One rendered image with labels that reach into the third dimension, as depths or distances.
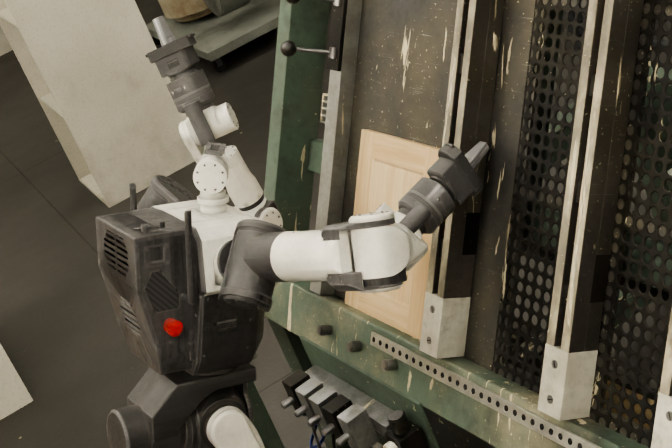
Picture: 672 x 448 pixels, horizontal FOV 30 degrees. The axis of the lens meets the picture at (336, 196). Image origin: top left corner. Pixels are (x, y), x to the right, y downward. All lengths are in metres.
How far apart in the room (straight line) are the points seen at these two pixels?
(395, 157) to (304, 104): 0.47
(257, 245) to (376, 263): 0.26
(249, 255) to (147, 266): 0.21
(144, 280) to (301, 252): 0.35
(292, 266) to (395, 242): 0.19
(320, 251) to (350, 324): 0.75
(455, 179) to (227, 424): 0.67
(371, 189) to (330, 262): 0.73
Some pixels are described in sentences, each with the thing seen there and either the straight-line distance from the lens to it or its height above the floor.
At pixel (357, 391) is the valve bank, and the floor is 0.74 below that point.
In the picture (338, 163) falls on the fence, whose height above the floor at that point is 1.16.
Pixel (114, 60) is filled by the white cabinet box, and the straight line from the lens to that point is 6.46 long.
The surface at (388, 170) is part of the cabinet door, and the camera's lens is 2.76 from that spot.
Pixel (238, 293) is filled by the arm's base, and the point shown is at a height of 1.30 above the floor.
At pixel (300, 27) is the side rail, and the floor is 1.42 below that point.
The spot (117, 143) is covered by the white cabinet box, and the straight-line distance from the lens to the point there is 6.54.
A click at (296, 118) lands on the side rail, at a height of 1.22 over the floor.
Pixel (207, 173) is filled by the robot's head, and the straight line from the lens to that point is 2.42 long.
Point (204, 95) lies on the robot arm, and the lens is 2.75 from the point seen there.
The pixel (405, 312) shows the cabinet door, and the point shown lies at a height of 0.93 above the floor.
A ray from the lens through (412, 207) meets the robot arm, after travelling 2.36.
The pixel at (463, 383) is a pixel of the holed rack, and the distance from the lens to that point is 2.51.
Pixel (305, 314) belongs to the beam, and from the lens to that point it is 3.02.
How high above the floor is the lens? 2.29
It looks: 24 degrees down
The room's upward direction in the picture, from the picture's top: 23 degrees counter-clockwise
